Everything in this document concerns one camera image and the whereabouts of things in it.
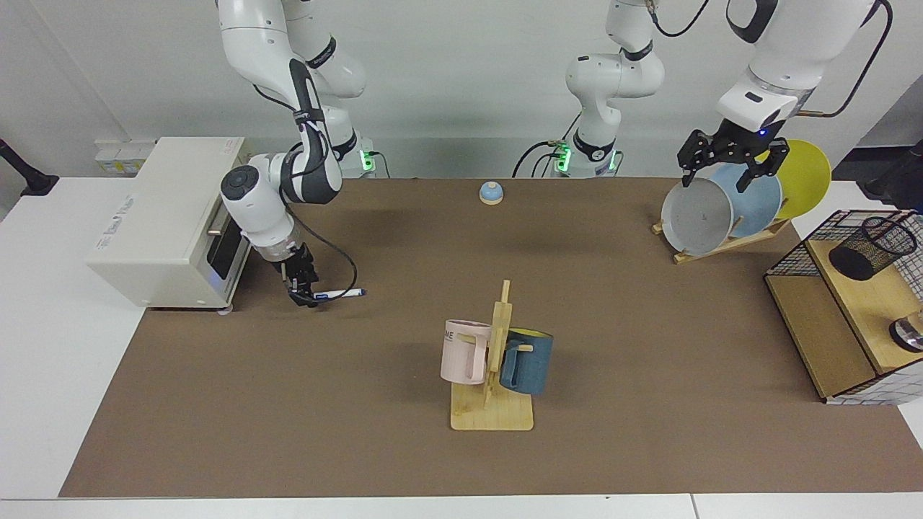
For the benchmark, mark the dark blue cup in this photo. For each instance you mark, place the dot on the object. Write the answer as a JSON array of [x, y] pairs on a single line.
[[530, 364]]

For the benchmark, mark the pink cup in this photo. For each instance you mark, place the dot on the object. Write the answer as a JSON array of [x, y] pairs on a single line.
[[458, 353]]

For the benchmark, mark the black mesh pen holder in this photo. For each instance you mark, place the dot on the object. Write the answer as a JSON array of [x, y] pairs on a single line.
[[862, 256]]

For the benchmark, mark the wooden plate rack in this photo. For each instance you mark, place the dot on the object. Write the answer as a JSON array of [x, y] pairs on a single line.
[[728, 245]]

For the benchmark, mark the yellow plate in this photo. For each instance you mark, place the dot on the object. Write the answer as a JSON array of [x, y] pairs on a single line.
[[807, 180]]

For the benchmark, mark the white marker with blue cap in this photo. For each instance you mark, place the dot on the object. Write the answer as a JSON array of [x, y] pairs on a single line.
[[342, 293]]

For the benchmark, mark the small blue round bell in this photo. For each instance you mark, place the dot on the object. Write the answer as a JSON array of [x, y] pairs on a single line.
[[491, 192]]

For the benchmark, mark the pale toaster oven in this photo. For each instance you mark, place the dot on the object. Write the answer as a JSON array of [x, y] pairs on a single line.
[[159, 216]]

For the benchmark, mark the brown table cloth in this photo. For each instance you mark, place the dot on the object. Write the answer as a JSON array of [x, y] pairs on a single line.
[[360, 404]]

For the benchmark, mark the light blue plate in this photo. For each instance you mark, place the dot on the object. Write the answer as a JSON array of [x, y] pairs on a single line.
[[757, 209]]

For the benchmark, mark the wooden cup stand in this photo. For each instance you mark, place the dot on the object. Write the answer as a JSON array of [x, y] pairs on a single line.
[[490, 414]]

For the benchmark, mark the glass lid with black rim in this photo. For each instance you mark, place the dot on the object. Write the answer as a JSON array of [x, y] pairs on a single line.
[[908, 333]]

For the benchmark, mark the black equipment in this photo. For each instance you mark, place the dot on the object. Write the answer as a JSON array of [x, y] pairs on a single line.
[[898, 180]]

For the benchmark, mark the grey plate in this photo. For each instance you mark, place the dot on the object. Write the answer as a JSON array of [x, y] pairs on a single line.
[[696, 220]]

